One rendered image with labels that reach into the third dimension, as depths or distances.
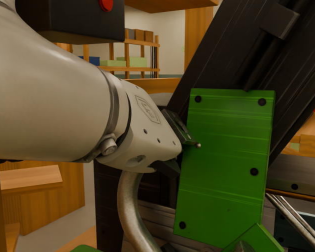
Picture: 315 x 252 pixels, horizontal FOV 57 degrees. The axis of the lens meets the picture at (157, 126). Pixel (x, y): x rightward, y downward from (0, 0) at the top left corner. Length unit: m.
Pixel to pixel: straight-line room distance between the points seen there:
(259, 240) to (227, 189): 0.07
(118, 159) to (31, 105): 0.11
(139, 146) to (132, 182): 0.17
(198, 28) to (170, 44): 9.74
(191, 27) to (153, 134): 0.99
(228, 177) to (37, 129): 0.28
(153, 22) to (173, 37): 1.05
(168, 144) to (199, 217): 0.15
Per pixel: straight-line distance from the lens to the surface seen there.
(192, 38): 1.24
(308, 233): 0.56
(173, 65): 10.84
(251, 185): 0.39
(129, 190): 0.43
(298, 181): 0.51
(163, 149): 0.29
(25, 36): 0.19
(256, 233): 0.40
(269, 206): 0.96
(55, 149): 0.20
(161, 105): 0.51
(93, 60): 5.73
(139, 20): 11.85
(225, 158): 0.40
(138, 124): 0.26
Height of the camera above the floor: 1.29
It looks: 10 degrees down
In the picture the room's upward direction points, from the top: straight up
